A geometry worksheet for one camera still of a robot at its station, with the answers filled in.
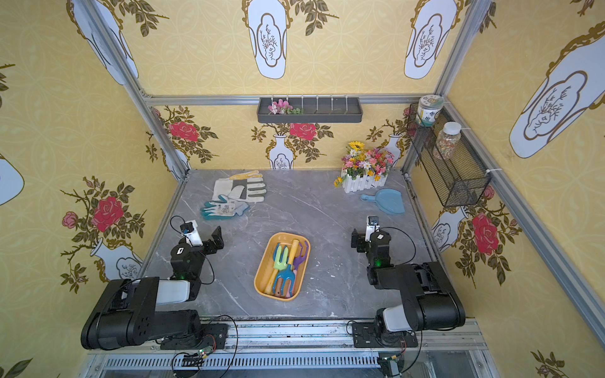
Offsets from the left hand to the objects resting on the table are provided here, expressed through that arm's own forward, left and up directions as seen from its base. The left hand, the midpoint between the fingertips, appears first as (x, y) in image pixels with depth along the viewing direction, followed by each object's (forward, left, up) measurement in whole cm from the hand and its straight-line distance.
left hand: (199, 229), depth 89 cm
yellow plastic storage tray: (-13, -25, -7) cm, 29 cm away
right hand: (0, -67, -2) cm, 67 cm away
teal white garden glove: (+16, -3, -9) cm, 18 cm away
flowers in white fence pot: (+24, -66, +7) cm, 70 cm away
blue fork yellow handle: (-16, -34, -6) cm, 38 cm away
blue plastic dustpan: (+17, -80, -7) cm, 82 cm away
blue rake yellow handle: (-16, -30, -6) cm, 35 cm away
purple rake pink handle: (-11, -37, -6) cm, 39 cm away
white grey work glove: (+28, -14, -8) cm, 32 cm away
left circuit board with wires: (-41, -3, -12) cm, 42 cm away
